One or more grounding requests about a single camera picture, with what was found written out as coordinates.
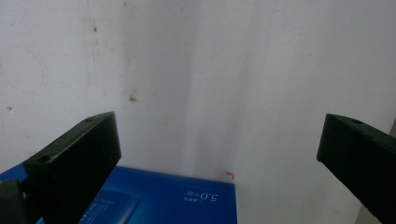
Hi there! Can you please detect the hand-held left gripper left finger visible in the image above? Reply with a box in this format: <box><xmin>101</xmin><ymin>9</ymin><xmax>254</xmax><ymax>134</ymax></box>
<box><xmin>0</xmin><ymin>111</ymin><xmax>122</xmax><ymax>224</ymax></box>

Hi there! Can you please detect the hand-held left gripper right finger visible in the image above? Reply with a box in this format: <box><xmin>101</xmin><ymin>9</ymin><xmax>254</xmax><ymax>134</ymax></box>
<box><xmin>316</xmin><ymin>113</ymin><xmax>396</xmax><ymax>224</ymax></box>

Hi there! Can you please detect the blue cardboard box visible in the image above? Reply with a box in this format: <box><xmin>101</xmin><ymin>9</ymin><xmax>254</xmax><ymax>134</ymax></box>
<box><xmin>0</xmin><ymin>162</ymin><xmax>238</xmax><ymax>224</ymax></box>

